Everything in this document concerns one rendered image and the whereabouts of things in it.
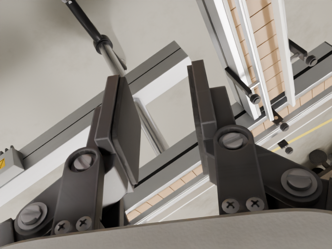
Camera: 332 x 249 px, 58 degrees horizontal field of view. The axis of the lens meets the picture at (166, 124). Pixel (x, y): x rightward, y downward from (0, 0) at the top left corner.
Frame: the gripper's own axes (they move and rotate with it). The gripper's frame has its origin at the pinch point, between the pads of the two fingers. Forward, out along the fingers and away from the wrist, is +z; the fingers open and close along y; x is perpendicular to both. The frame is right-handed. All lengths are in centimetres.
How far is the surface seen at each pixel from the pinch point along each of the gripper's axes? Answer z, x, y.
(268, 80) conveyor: 48, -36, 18
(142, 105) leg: 72, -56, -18
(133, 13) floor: 134, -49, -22
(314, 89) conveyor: 55, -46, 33
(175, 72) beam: 82, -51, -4
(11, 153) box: 65, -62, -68
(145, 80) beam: 80, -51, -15
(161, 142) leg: 55, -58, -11
